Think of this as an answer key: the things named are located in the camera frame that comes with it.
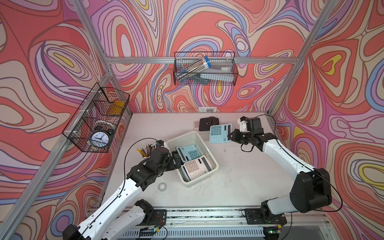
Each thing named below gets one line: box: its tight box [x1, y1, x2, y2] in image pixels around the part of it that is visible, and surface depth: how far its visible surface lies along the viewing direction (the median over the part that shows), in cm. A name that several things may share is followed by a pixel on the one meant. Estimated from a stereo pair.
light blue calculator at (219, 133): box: [209, 123, 233, 143], surface depth 90 cm
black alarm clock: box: [90, 126, 114, 149], surface depth 69 cm
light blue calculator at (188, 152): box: [176, 144, 201, 163], surface depth 95 cm
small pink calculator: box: [193, 120, 200, 131], surface depth 113 cm
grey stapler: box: [199, 63, 235, 82], surface depth 90 cm
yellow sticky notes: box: [108, 101, 126, 116], surface depth 80 cm
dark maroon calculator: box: [199, 116, 219, 132], surface depth 110 cm
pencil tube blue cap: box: [175, 55, 212, 83], surface depth 82 cm
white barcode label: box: [198, 107, 217, 113], surface depth 125 cm
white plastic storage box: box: [166, 131, 219, 186], surface depth 88 cm
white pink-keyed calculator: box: [183, 155, 214, 181], surface depth 86 cm
